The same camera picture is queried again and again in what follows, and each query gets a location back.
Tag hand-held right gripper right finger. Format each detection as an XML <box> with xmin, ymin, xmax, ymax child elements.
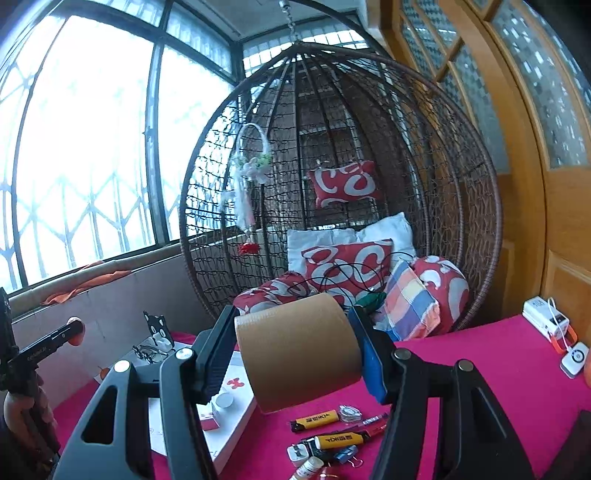
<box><xmin>347</xmin><ymin>305</ymin><xmax>536</xmax><ymax>480</ymax></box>

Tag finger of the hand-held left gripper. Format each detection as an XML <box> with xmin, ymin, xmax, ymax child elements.
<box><xmin>11</xmin><ymin>318</ymin><xmax>86</xmax><ymax>368</ymax></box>

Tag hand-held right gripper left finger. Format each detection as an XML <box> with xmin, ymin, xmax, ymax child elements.
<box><xmin>52</xmin><ymin>305</ymin><xmax>243</xmax><ymax>480</ymax></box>

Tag white shallow box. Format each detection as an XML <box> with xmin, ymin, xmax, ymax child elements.
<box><xmin>148</xmin><ymin>351</ymin><xmax>259</xmax><ymax>474</ymax></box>

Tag brown packing tape roll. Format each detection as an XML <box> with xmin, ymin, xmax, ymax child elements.
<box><xmin>234</xmin><ymin>292</ymin><xmax>363</xmax><ymax>414</ymax></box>

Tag person's left hand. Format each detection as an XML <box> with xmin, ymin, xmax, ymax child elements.
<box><xmin>3</xmin><ymin>373</ymin><xmax>58</xmax><ymax>440</ymax></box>

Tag green cloth item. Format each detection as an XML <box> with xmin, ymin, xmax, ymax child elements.
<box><xmin>353</xmin><ymin>292</ymin><xmax>387</xmax><ymax>317</ymax></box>

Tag small red white box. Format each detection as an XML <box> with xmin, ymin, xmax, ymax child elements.
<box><xmin>198</xmin><ymin>401</ymin><xmax>221</xmax><ymax>433</ymax></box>

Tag eyeglasses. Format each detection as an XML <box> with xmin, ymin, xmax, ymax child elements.
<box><xmin>133</xmin><ymin>342</ymin><xmax>174</xmax><ymax>366</ymax></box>

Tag plaid multicolour pillow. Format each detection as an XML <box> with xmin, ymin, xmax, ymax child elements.
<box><xmin>372</xmin><ymin>259</ymin><xmax>441</xmax><ymax>341</ymax></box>

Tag black cat phone stand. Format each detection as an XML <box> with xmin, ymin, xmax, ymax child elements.
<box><xmin>142</xmin><ymin>311</ymin><xmax>175</xmax><ymax>350</ymax></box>

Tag flat red patterned seat cushion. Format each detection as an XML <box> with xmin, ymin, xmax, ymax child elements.
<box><xmin>232</xmin><ymin>271</ymin><xmax>319</xmax><ymax>315</ymax></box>

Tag orange cloth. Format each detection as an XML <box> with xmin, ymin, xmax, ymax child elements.
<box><xmin>41</xmin><ymin>261</ymin><xmax>133</xmax><ymax>305</ymax></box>

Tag yellow black lighter upper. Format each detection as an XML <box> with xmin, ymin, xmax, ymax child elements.
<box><xmin>291</xmin><ymin>412</ymin><xmax>341</xmax><ymax>433</ymax></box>

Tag yellow black lighter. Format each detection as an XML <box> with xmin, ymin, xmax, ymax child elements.
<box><xmin>291</xmin><ymin>412</ymin><xmax>341</xmax><ymax>433</ymax></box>
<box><xmin>310</xmin><ymin>429</ymin><xmax>371</xmax><ymax>451</ymax></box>

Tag yellow black lighter lower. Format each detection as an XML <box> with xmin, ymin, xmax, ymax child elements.
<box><xmin>310</xmin><ymin>429</ymin><xmax>371</xmax><ymax>451</ymax></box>

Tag blue binder clip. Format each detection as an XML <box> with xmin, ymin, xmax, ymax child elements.
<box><xmin>332</xmin><ymin>445</ymin><xmax>363</xmax><ymax>467</ymax></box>

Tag round red patterned cushion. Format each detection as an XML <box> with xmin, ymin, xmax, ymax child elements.
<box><xmin>409</xmin><ymin>255</ymin><xmax>471</xmax><ymax>334</ymax></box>

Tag small white bottle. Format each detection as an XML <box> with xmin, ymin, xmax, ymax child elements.
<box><xmin>293</xmin><ymin>456</ymin><xmax>327</xmax><ymax>480</ymax></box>

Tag white pillow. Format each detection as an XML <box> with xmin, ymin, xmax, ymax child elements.
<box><xmin>286</xmin><ymin>212</ymin><xmax>416</xmax><ymax>278</ymax></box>

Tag white dreamcatcher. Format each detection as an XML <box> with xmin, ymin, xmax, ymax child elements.
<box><xmin>229</xmin><ymin>122</ymin><xmax>274</xmax><ymax>256</ymax></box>

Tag small red patterned pillow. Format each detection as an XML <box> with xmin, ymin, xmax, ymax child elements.
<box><xmin>308</xmin><ymin>161</ymin><xmax>385</xmax><ymax>209</ymax></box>

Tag white round timer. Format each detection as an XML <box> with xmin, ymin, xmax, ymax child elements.
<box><xmin>560</xmin><ymin>342</ymin><xmax>590</xmax><ymax>379</ymax></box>

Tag brown wicker hanging egg chair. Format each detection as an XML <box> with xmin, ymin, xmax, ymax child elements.
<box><xmin>179</xmin><ymin>41</ymin><xmax>503</xmax><ymax>342</ymax></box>

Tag metal framed window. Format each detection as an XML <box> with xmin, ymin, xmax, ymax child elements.
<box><xmin>0</xmin><ymin>0</ymin><xmax>242</xmax><ymax>297</ymax></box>

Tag wooden door with glass panes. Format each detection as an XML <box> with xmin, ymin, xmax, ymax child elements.
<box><xmin>383</xmin><ymin>0</ymin><xmax>591</xmax><ymax>334</ymax></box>

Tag black cable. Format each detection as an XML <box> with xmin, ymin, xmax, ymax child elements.
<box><xmin>286</xmin><ymin>251</ymin><xmax>416</xmax><ymax>311</ymax></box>

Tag white device with orange strap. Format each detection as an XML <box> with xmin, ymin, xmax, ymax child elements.
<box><xmin>523</xmin><ymin>298</ymin><xmax>578</xmax><ymax>354</ymax></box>

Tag metal hanging chain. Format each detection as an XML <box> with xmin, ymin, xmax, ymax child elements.
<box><xmin>278</xmin><ymin>0</ymin><xmax>301</xmax><ymax>44</ymax></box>

